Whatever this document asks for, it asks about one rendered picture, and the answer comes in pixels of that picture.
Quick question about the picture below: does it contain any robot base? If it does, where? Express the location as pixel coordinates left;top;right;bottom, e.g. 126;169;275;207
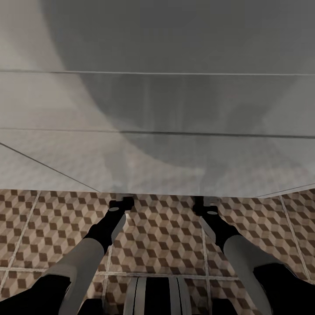
77;299;238;315

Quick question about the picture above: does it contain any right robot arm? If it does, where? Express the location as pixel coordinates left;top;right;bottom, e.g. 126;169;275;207
192;196;315;315

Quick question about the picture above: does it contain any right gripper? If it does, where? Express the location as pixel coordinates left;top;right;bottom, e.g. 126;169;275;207
192;205;218;217

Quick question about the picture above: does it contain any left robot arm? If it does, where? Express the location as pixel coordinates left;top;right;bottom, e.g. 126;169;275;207
0;193;134;315

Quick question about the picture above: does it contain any robot trunk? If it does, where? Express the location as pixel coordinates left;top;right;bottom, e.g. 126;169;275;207
123;277;192;315

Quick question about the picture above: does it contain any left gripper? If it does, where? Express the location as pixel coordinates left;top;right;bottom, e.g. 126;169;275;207
109;198;134;210

